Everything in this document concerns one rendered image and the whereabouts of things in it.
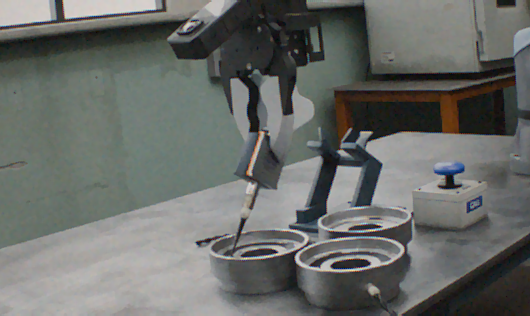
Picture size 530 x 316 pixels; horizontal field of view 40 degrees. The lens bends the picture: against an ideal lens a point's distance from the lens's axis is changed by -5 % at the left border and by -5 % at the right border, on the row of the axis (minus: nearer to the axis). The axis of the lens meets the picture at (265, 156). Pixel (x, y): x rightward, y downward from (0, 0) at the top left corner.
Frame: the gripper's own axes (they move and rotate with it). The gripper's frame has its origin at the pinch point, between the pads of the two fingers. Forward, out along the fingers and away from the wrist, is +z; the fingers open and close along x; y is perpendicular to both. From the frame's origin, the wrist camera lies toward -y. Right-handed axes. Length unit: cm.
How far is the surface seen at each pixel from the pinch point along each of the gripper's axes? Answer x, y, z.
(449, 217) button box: -9.9, 20.3, 11.8
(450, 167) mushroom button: -9.1, 22.5, 6.1
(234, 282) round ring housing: -1.9, -8.1, 11.7
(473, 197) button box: -11.5, 23.6, 10.0
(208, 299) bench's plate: 0.0, -10.2, 13.2
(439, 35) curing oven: 102, 210, -3
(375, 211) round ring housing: -3.8, 13.5, 9.8
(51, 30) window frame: 145, 60, -20
